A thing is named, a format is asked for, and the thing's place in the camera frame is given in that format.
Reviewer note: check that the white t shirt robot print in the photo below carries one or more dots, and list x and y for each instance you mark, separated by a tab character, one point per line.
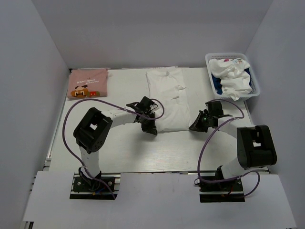
168	86

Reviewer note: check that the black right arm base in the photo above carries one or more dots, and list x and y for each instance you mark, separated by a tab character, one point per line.
224	192

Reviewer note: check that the blue t shirt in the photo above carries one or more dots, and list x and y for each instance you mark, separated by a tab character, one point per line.
218	85

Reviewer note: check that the white t shirt colourful print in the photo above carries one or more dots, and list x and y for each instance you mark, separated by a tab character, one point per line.
234	80

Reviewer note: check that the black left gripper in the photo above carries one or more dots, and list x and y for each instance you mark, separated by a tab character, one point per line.
150	129

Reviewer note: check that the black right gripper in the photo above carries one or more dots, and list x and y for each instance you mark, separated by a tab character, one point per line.
197	125

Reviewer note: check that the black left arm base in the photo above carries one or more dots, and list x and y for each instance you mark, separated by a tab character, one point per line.
80	189

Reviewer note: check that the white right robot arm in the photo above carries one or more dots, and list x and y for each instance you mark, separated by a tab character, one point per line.
255	147

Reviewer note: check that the folded pink t shirt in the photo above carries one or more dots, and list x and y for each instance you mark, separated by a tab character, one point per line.
87	83

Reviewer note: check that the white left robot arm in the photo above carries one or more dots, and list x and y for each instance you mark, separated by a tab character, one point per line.
93	129

